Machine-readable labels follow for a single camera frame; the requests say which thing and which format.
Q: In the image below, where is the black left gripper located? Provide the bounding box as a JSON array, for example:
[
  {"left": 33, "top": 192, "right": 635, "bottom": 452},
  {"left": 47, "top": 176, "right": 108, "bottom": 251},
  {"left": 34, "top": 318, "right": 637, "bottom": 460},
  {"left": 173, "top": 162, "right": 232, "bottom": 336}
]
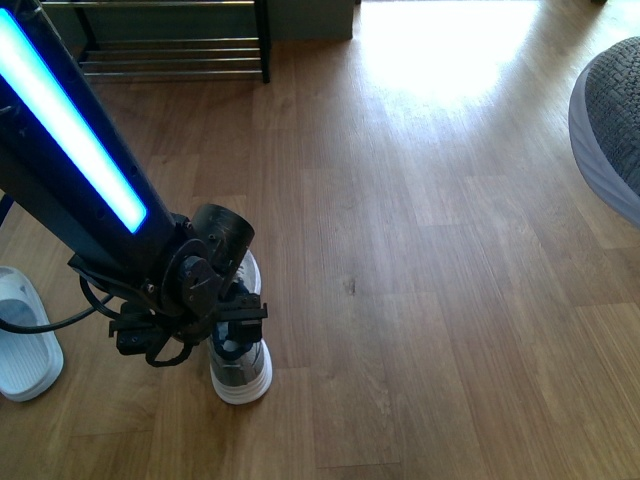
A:
[{"left": 162, "top": 204, "right": 267, "bottom": 345}]

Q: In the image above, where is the grey sneaker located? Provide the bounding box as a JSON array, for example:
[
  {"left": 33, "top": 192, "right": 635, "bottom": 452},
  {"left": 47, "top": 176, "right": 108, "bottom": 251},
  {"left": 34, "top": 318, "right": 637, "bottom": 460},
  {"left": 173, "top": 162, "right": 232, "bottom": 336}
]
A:
[
  {"left": 208, "top": 249, "right": 273, "bottom": 406},
  {"left": 568, "top": 37, "right": 639, "bottom": 226}
]

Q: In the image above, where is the light blue slide sandal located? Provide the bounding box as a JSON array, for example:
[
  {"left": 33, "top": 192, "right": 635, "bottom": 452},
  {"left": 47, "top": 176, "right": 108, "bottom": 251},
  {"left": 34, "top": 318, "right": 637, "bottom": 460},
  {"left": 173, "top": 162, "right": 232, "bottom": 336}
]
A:
[{"left": 1, "top": 266, "right": 64, "bottom": 402}]

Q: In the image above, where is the black metal shoe rack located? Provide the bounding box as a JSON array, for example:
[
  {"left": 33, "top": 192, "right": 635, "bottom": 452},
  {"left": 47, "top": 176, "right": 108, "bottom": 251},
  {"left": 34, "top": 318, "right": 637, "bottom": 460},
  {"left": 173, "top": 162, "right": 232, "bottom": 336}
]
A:
[{"left": 43, "top": 1, "right": 271, "bottom": 83}]

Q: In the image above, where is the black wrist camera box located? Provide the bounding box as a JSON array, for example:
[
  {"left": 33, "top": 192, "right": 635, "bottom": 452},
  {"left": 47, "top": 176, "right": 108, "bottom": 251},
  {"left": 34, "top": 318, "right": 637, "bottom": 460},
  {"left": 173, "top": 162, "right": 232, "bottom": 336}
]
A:
[{"left": 109, "top": 303, "right": 166, "bottom": 356}]

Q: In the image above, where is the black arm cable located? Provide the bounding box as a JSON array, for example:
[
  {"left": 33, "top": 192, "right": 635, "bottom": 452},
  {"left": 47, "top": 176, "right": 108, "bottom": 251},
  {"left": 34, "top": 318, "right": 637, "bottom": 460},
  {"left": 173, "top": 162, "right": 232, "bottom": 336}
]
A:
[{"left": 0, "top": 277, "right": 194, "bottom": 369}]

